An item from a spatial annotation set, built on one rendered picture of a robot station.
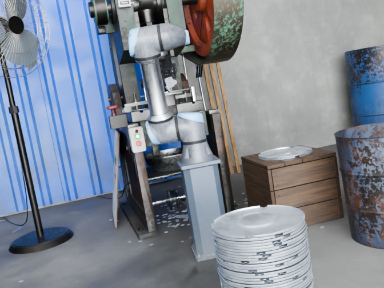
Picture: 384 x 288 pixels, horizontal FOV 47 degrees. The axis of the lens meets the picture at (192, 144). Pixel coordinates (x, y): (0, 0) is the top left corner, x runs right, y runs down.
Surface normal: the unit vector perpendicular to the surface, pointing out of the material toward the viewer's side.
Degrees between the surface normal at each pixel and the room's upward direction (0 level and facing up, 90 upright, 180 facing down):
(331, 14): 90
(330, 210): 90
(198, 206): 90
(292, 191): 90
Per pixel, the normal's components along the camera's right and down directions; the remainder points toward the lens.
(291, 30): 0.28, 0.07
